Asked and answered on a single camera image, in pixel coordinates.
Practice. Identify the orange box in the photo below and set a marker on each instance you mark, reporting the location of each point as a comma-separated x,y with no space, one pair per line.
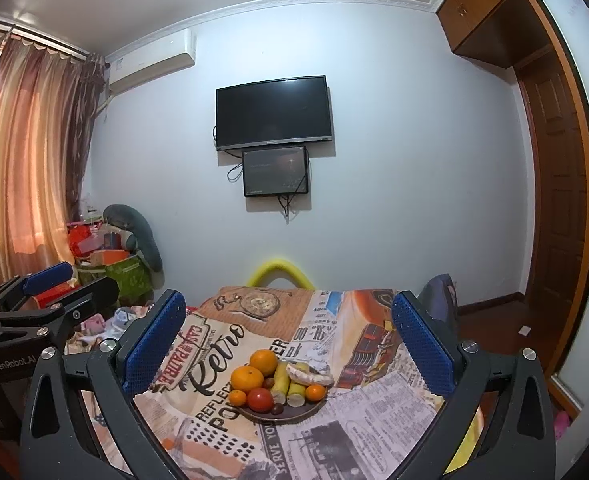
109,257

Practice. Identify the pink toy figure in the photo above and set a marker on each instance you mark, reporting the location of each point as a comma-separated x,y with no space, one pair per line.
94,323

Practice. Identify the pink slipper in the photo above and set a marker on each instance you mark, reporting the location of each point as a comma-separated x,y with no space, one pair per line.
562,425

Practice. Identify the brown orange curtain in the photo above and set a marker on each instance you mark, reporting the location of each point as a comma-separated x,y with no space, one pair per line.
24,160

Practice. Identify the white air conditioner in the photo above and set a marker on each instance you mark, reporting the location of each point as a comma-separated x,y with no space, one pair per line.
149,57

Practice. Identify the grey plush toy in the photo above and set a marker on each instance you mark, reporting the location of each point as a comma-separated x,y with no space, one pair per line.
139,230

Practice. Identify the yellow cloth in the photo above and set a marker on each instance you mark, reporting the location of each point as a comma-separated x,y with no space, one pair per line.
469,440

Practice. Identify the dark blue chair back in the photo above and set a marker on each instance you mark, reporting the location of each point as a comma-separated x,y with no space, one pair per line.
439,295

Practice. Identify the wooden overhead cabinet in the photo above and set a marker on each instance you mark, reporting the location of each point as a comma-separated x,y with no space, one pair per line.
484,15

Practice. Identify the yellow chair back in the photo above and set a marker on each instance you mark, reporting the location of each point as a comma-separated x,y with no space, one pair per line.
279,265

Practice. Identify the dark red date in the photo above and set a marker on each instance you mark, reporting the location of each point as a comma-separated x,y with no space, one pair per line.
269,383

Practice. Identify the pale ginger root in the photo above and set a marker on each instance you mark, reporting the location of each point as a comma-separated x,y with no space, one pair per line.
307,374

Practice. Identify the dark brown round plate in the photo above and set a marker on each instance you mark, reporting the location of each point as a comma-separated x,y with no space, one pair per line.
294,412

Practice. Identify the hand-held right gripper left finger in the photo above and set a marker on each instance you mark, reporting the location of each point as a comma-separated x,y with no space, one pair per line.
154,340

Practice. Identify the printed retro tablecloth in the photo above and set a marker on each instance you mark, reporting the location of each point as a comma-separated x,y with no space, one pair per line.
374,435

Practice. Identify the dark red grape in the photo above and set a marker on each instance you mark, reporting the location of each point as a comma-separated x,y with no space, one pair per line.
277,408

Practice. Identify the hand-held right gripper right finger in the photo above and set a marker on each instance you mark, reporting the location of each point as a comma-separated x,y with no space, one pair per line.
422,345

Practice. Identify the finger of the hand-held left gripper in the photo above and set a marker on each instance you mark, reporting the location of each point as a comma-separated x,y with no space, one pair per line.
92,292
49,278

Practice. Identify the large orange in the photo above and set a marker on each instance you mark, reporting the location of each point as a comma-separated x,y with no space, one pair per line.
263,360
247,379

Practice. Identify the small tangerine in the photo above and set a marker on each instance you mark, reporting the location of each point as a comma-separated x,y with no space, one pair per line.
316,392
237,398

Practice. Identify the green box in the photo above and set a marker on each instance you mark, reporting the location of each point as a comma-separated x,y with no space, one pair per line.
127,280

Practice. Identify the small black wall screen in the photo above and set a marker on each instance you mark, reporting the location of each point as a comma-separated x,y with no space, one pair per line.
274,172

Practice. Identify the red tomato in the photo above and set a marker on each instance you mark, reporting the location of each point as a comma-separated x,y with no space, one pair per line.
260,400

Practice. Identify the black wall television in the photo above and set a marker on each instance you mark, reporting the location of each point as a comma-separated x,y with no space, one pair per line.
274,110

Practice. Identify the brown wooden door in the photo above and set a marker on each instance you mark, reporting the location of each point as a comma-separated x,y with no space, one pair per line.
559,185

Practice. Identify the pale blue soft toy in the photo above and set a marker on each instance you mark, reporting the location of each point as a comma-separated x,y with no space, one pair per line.
122,320

